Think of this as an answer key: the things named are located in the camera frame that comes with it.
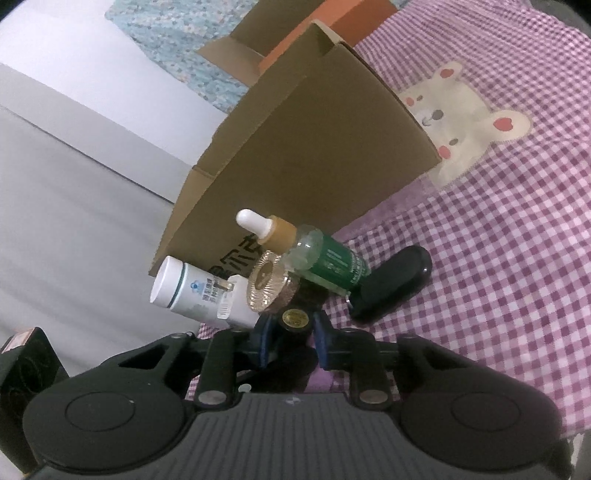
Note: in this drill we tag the green dropper bottle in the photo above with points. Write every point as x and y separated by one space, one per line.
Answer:
337 263

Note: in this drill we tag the purple checkered blanket with bear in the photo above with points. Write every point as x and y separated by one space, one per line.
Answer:
508 230

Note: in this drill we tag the white pill bottle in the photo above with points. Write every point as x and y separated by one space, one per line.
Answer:
194 295

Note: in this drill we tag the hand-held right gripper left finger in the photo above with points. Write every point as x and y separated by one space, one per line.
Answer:
264 344

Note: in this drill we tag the orange box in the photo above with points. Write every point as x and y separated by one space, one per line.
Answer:
351 14

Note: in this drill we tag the black oval case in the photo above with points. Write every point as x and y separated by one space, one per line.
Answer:
392 281

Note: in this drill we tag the blue floral cloth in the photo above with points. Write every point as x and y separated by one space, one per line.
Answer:
161 32

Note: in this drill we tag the gold ribbed round lid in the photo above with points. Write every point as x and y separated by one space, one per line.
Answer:
272 288

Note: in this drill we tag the brown cardboard box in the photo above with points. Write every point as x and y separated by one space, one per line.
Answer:
300 161

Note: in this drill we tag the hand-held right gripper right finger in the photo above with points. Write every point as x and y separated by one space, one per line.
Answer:
322 346

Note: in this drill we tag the large open cardboard box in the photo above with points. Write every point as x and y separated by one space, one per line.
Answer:
240 60

